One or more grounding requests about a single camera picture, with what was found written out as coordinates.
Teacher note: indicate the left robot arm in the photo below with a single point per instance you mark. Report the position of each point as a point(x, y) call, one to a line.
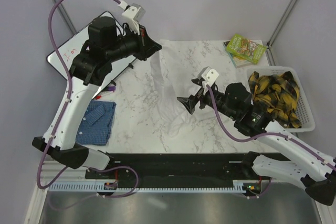
point(86, 75)

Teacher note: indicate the blue checkered folded shirt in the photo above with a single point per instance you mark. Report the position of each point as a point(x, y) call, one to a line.
point(96, 125)

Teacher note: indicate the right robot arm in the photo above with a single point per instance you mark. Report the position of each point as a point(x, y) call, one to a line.
point(242, 121)

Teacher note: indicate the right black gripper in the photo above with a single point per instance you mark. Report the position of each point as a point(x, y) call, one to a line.
point(190, 103)

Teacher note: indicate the green book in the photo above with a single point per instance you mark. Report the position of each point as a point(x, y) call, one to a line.
point(244, 52)

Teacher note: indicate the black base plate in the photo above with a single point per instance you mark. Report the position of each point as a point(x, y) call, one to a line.
point(210, 169)

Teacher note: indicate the white slotted cable duct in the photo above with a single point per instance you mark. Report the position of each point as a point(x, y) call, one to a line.
point(105, 187)

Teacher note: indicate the white dry-erase board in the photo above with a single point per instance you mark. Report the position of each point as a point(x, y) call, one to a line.
point(72, 47)

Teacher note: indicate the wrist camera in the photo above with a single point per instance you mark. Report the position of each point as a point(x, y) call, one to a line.
point(208, 76)
point(132, 15)

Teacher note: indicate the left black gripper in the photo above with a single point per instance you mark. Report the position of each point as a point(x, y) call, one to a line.
point(146, 45)

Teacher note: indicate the yellow black plaid shirt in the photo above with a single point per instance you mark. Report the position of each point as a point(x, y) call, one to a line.
point(279, 95)

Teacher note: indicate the white plastic basket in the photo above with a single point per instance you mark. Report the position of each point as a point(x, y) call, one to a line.
point(303, 110)

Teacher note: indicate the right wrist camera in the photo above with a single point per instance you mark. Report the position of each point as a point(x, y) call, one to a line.
point(208, 76)

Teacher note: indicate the white long sleeve shirt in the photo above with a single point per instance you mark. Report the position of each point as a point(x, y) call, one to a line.
point(172, 69)

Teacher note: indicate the purple marker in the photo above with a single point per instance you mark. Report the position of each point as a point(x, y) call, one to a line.
point(111, 88)

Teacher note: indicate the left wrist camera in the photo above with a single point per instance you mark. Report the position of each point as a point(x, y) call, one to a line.
point(132, 15)

